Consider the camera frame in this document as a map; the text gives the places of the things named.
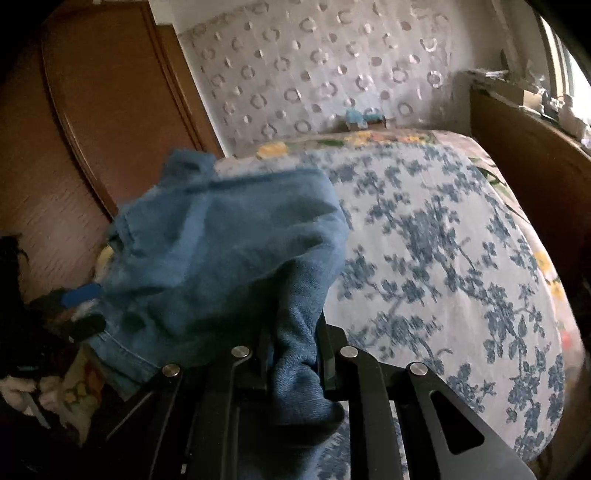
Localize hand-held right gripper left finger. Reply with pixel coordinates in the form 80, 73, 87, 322
106, 323, 278, 480

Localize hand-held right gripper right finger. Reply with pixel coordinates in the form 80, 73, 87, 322
316, 320, 539, 480

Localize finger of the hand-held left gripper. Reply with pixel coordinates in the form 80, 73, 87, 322
64, 283, 104, 308
67, 315, 108, 343

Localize pile of small shelf items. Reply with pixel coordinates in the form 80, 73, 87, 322
466, 67, 591, 148

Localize light blue soft item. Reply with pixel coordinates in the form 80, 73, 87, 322
345, 108, 370, 131

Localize blue floral white blanket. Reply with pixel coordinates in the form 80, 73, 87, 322
217, 143, 568, 480

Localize white cloth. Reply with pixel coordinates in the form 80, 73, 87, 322
0, 376, 51, 430

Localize wooden bedside shelf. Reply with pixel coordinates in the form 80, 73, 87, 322
470, 85, 591, 301

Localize window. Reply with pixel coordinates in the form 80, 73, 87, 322
540, 14, 591, 116

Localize blue denim pants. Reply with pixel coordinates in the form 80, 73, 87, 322
88, 148, 349, 480

